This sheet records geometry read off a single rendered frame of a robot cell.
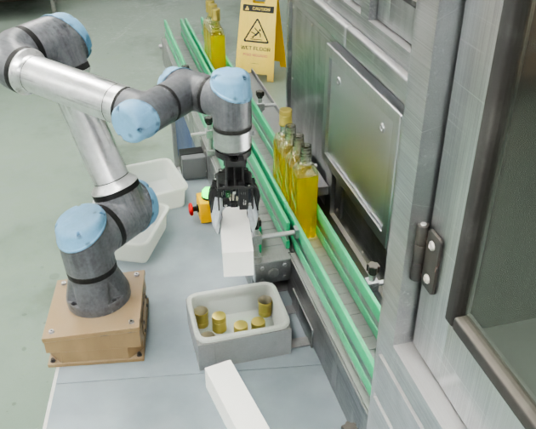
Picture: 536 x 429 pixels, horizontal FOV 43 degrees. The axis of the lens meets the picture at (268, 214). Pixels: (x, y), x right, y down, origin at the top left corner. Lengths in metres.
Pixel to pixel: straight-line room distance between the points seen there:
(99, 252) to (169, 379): 0.33
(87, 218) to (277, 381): 0.56
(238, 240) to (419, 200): 0.82
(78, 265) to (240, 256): 0.40
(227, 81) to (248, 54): 3.87
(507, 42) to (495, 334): 0.22
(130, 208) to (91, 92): 0.40
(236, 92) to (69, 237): 0.53
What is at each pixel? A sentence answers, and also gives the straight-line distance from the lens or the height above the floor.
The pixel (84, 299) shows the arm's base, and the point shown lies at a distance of 1.63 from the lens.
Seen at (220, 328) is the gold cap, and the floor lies 0.79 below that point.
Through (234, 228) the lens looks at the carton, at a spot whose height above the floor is 1.11.
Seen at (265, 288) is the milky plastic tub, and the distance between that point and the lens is 1.71.
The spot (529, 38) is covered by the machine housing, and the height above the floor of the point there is 1.77.
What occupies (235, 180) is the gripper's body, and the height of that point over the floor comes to 1.25.
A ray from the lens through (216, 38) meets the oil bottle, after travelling 2.70.
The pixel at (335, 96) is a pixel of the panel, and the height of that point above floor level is 1.20.
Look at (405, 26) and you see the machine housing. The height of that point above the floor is 1.46.
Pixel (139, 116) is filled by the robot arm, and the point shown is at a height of 1.41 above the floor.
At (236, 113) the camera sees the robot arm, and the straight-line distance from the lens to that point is 1.27.
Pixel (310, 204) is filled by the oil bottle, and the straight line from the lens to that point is 1.74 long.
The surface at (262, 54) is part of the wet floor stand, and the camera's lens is 5.09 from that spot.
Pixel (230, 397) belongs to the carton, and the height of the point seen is 0.81.
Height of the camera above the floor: 1.91
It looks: 33 degrees down
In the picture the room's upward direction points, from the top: straight up
